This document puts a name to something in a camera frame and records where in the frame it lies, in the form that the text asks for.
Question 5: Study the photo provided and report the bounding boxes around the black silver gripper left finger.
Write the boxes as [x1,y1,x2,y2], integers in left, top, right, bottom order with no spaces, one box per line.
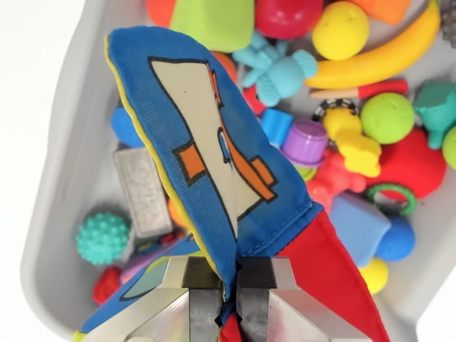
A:
[81,254,229,342]

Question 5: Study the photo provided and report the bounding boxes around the black silver gripper right finger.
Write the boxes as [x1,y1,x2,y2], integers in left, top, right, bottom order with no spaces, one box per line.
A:
[237,256,361,342]

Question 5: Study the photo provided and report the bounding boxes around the zebra and easel fabric cube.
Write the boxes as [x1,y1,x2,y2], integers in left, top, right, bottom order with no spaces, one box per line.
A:
[73,25,391,342]

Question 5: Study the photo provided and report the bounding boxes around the grey plastic bin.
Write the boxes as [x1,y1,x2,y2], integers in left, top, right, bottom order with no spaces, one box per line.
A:
[19,0,456,342]

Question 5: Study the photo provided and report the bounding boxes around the orange and purple fabric cube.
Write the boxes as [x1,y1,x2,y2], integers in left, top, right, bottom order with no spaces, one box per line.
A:
[119,229,200,286]

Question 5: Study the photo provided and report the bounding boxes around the red bumpy rubber ball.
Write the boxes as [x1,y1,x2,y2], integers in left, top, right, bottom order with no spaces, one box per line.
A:
[92,265,124,306]

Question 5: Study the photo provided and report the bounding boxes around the yellow foam ball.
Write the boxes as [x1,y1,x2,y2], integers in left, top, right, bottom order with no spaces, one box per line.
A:
[358,256,390,296]
[311,1,371,61]

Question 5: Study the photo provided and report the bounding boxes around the teal bumpy rubber ball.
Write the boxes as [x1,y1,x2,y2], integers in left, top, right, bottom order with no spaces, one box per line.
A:
[74,212,131,265]

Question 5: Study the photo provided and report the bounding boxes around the light blue foam block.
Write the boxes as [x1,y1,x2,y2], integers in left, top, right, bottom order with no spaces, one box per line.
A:
[327,194,393,268]

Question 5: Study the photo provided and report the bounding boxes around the silver embossed metal block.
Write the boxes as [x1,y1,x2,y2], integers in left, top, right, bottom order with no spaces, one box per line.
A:
[113,146,175,239]

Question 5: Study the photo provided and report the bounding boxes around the blue foam ball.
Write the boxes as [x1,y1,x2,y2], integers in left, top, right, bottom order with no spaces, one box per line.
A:
[373,215,417,263]

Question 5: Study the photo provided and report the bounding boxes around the red rubber figure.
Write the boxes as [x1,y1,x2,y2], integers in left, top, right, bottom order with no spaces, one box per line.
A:
[306,148,368,214]

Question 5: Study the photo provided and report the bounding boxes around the lime green plastic cup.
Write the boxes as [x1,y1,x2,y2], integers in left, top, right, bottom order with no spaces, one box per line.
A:
[294,163,318,182]

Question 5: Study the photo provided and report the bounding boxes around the purple plastic cup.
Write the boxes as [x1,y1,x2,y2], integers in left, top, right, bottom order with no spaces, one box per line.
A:
[283,120,328,168]

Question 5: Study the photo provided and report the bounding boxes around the yellow rubber figure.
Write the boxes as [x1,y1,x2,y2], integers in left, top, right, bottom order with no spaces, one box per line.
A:
[322,106,383,178]

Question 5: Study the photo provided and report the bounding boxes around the light blue plastic cylinder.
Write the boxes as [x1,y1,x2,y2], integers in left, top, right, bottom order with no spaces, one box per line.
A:
[260,107,295,147]

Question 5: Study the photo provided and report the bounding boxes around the dark blue octagonal foam block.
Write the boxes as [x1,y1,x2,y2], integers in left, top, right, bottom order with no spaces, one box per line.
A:
[110,106,145,149]

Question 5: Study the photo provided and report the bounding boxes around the red plush toy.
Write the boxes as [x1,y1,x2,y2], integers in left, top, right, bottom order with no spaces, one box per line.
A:
[366,128,448,200]

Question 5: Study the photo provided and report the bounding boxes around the green foam ball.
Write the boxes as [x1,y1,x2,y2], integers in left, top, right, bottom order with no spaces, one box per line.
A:
[360,92,416,145]
[441,125,456,160]

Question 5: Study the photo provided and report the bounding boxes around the light blue rubber figure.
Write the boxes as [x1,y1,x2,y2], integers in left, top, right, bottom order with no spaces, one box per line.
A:
[232,31,318,108]

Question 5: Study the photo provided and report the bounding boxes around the wooden stick with red end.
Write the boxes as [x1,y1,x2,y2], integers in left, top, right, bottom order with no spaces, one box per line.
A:
[309,80,410,100]

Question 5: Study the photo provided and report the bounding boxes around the orange foam ball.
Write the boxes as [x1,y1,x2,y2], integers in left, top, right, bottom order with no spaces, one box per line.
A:
[145,0,177,29]
[209,51,239,85]

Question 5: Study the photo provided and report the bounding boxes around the teal rubber figure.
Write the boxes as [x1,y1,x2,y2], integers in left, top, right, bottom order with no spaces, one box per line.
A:
[413,81,456,150]

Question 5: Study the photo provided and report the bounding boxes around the yellow toy banana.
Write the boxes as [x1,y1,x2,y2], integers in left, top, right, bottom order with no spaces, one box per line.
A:
[304,0,442,90]

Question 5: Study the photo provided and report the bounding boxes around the lime green foam wedge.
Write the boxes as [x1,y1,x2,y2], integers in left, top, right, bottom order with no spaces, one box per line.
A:
[170,0,256,53]

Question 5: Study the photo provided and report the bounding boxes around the red glossy ball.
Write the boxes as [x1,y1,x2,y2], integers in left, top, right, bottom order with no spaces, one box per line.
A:
[254,0,324,40]

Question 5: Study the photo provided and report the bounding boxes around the orange foam block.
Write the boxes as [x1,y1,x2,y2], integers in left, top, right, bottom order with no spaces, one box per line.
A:
[351,0,414,26]

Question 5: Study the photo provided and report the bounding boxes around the grey spiky ball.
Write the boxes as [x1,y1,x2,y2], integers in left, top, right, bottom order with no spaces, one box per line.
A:
[440,0,456,49]

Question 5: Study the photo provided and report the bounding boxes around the green plastic ring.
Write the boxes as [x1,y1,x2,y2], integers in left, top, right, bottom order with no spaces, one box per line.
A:
[366,182,418,217]

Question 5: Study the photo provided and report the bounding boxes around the black white checkered ring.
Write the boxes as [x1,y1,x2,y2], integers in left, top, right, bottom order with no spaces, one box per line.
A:
[312,98,361,124]

